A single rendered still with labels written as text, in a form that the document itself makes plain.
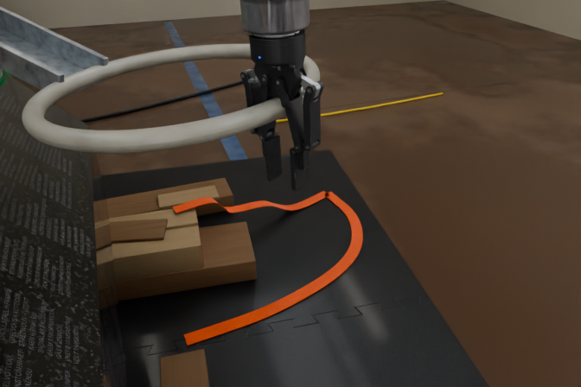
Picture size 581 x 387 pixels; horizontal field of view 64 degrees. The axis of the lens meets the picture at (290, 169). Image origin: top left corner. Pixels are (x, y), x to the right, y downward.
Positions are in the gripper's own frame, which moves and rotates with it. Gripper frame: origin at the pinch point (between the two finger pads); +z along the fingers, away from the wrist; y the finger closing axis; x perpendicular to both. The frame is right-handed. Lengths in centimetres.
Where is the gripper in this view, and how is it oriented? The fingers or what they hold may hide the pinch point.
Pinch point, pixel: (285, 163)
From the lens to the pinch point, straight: 71.5
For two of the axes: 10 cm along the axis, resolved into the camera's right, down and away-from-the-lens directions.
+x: -6.3, 4.2, -6.6
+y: -7.8, -2.7, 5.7
